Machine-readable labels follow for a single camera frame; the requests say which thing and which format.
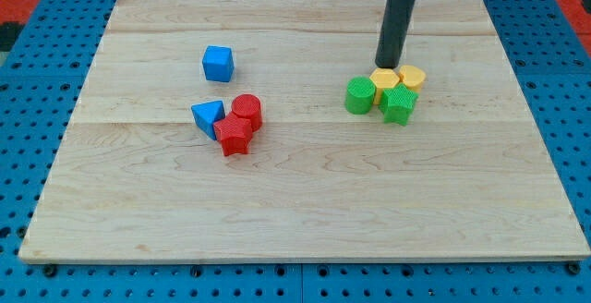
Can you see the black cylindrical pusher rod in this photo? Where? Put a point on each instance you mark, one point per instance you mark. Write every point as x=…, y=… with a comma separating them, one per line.
x=393, y=31

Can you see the blue cube block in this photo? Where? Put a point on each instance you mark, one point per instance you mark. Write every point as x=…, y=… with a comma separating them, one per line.
x=218, y=63

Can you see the blue triangle block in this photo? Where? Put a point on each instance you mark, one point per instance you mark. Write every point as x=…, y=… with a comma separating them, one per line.
x=206, y=115

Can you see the yellow rounded block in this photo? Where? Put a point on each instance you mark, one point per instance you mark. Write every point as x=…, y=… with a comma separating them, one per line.
x=412, y=77

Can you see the yellow hexagon block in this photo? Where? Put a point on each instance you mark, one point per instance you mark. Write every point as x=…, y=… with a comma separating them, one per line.
x=383, y=79

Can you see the green cylinder block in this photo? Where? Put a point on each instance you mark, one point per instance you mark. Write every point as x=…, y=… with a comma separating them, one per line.
x=360, y=93

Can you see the green star block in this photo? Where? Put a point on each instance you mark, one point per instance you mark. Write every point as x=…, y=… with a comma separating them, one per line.
x=397, y=104

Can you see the red cylinder block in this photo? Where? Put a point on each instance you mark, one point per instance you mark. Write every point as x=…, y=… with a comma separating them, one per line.
x=248, y=106

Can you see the red star block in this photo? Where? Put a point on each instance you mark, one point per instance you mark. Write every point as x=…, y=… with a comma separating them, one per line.
x=234, y=133

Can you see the wooden board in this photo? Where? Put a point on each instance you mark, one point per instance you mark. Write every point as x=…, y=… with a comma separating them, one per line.
x=135, y=181

